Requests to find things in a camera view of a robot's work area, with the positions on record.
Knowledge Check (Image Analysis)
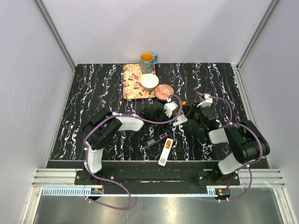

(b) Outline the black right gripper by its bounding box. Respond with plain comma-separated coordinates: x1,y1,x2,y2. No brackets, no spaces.
181,101,206,130

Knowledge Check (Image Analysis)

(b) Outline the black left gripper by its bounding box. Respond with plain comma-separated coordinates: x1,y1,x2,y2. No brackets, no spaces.
152,109,175,132

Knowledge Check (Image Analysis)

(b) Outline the white remote control with batteries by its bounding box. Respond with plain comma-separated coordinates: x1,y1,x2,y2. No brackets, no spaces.
172,114,188,126

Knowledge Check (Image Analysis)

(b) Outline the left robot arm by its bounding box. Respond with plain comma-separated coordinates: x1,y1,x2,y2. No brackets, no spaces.
81,102,179,185

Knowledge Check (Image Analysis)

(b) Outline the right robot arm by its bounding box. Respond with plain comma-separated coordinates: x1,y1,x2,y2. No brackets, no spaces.
183,104,270,185

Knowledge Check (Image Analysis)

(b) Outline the black remote control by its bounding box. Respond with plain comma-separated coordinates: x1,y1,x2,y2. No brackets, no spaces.
142,132,169,148

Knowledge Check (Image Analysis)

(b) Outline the white remote with orange label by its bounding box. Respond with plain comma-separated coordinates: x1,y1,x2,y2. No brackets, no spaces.
158,138,173,167

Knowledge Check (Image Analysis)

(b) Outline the orange patterned bowl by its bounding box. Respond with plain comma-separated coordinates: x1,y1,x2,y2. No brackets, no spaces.
154,84,174,100

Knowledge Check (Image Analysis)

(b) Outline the white bowl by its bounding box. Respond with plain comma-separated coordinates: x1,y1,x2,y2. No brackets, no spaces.
140,73,159,91

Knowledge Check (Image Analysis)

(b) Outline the floral rectangular tray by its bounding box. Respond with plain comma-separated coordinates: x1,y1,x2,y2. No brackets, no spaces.
123,63,155,100

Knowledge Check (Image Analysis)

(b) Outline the blue butterfly mug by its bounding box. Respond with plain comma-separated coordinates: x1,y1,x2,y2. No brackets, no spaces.
140,52,157,74

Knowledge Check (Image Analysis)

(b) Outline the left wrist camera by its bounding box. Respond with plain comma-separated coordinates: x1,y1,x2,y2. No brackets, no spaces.
164,98,178,118

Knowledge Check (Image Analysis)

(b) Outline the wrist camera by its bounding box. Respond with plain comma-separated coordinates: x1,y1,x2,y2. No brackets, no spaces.
197,93,213,108
164,98,178,118

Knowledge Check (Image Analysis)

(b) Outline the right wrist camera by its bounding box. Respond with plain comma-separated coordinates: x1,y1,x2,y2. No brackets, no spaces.
197,93,213,108

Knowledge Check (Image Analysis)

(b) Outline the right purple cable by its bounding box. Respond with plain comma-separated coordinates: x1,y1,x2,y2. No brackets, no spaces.
186,95,264,203

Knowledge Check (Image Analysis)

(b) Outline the purple cable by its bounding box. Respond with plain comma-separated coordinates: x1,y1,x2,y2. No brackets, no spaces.
186,95,264,203
83,94,183,210

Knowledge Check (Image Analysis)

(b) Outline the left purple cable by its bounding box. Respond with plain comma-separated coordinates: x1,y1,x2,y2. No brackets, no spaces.
83,94,183,210

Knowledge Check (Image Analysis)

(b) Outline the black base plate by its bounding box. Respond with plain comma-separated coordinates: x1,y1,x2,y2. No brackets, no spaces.
74,161,240,195

